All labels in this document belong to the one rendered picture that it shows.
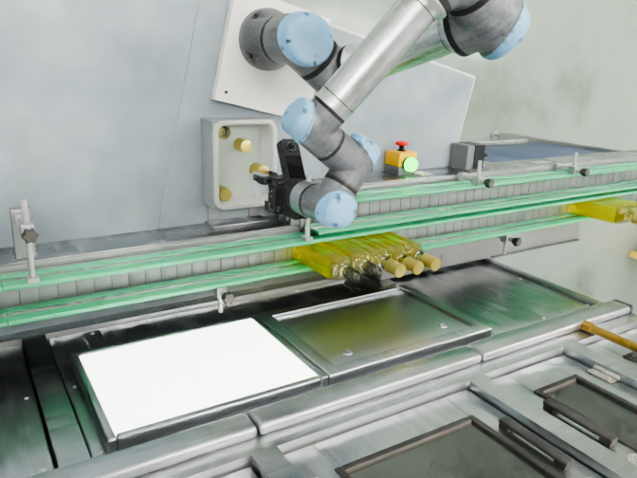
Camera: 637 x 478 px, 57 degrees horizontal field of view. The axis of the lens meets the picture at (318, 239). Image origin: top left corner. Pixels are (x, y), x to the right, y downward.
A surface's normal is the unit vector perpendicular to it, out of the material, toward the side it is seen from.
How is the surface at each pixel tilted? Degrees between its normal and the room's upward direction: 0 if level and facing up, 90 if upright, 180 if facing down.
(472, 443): 90
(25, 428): 90
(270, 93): 0
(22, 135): 0
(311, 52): 8
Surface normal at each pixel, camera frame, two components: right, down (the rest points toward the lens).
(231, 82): 0.52, 0.26
